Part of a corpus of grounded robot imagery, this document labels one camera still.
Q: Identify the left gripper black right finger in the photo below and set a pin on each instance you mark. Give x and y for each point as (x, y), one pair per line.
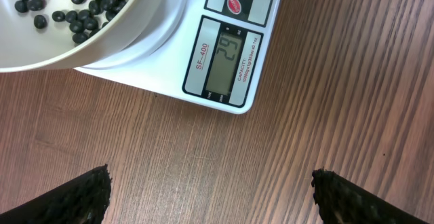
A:
(341, 201)

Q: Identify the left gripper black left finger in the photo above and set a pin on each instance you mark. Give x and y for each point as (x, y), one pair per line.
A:
(83, 199)

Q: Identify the white digital kitchen scale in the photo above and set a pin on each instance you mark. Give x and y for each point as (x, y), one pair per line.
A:
(208, 52)

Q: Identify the white bowl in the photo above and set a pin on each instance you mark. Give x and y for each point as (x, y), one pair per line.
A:
(24, 48)

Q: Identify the black beans in bowl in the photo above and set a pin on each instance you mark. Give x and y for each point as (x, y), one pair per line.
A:
(82, 18)

